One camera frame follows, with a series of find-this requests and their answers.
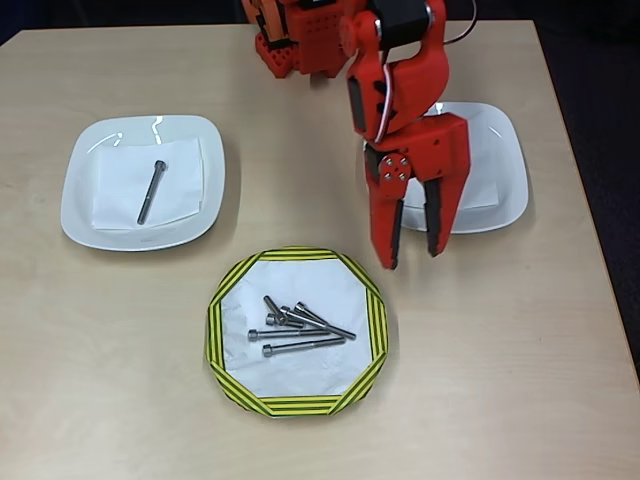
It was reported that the orange table clamp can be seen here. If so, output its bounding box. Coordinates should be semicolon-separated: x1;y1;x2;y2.
242;0;289;31

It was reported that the white red servo cable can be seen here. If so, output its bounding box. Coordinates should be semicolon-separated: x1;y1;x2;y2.
374;59;396;144
444;0;477;45

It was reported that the crumpled white paper sheet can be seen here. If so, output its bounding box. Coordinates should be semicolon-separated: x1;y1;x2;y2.
219;257;372;400

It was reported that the yellow green striped paper plate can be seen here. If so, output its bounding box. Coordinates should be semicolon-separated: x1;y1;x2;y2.
203;244;390;420

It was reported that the white paper napkin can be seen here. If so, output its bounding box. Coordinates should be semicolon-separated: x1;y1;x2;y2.
91;137;206;232
404;119;501;211

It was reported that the white square ceramic plate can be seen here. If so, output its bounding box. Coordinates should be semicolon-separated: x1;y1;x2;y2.
59;114;226;253
402;101;530;235

